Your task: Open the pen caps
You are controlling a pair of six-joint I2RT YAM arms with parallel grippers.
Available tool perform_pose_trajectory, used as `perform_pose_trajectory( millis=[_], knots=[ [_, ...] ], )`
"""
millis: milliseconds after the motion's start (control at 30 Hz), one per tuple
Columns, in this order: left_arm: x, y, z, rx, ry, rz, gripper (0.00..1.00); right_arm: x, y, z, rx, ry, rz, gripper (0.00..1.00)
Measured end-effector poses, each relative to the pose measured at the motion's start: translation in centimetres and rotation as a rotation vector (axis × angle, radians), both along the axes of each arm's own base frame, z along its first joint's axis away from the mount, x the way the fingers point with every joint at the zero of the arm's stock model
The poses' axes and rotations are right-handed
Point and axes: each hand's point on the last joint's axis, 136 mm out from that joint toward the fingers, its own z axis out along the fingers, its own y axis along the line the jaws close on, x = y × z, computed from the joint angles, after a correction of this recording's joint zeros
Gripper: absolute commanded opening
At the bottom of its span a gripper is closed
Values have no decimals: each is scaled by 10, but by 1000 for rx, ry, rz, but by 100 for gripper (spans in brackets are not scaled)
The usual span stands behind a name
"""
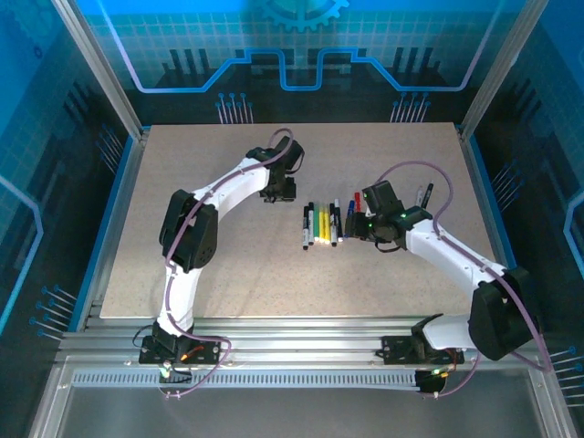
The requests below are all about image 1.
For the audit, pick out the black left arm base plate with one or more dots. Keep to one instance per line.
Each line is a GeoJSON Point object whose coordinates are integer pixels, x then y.
{"type": "Point", "coordinates": [212, 353]}

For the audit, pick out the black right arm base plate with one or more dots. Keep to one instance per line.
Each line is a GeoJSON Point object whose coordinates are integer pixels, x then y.
{"type": "Point", "coordinates": [394, 349]}

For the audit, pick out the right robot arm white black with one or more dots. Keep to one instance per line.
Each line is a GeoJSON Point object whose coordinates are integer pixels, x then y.
{"type": "Point", "coordinates": [502, 315]}

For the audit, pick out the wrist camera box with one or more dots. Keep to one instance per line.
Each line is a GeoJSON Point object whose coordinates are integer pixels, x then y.
{"type": "Point", "coordinates": [292, 157]}
{"type": "Point", "coordinates": [383, 197]}

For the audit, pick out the black barrel marker pen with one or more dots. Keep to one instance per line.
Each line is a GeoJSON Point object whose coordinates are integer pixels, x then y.
{"type": "Point", "coordinates": [428, 194]}

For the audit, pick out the black tube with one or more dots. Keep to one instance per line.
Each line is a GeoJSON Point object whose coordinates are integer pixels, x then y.
{"type": "Point", "coordinates": [333, 226]}

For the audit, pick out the metal front panel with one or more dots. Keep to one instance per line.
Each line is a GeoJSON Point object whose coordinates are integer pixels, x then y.
{"type": "Point", "coordinates": [296, 415]}

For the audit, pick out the aluminium side rail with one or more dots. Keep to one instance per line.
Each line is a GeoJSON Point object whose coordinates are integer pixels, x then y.
{"type": "Point", "coordinates": [489, 214]}
{"type": "Point", "coordinates": [116, 219]}

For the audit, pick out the translucent clear tube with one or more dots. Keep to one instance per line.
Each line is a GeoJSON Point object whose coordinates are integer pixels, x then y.
{"type": "Point", "coordinates": [316, 223]}

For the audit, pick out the black and white marker pen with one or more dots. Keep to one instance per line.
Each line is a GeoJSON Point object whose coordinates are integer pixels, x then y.
{"type": "Point", "coordinates": [305, 228]}
{"type": "Point", "coordinates": [311, 223]}

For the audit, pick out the aluminium front rail beam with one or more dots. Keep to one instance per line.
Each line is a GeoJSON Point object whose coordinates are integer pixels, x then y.
{"type": "Point", "coordinates": [296, 337]}

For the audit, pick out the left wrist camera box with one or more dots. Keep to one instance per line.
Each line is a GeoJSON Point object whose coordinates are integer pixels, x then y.
{"type": "Point", "coordinates": [292, 157]}

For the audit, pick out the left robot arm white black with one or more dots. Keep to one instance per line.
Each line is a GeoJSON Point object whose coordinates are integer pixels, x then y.
{"type": "Point", "coordinates": [187, 232]}

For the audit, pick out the yellow highlighter pen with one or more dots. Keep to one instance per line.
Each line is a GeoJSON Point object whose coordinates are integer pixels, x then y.
{"type": "Point", "coordinates": [326, 227]}

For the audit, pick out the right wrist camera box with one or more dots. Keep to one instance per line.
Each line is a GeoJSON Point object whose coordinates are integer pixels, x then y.
{"type": "Point", "coordinates": [383, 197]}

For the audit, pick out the blue marker pen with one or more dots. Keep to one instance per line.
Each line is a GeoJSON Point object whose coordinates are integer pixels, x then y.
{"type": "Point", "coordinates": [351, 207]}

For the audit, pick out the aluminium frame post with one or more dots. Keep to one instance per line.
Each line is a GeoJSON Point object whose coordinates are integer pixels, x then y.
{"type": "Point", "coordinates": [499, 68]}
{"type": "Point", "coordinates": [111, 86]}

